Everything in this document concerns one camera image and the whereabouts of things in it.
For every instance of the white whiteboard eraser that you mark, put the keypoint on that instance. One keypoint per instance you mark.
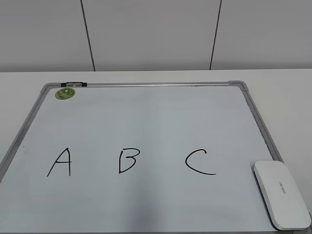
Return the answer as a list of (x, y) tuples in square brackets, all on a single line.
[(284, 202)]

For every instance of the white framed whiteboard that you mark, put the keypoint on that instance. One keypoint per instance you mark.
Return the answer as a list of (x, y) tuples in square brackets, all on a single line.
[(162, 158)]

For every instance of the black silver hanging clip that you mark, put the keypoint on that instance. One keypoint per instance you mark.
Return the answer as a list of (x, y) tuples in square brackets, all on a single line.
[(73, 84)]

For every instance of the round green magnet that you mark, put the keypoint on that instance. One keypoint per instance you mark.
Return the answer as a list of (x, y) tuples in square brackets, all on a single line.
[(65, 93)]

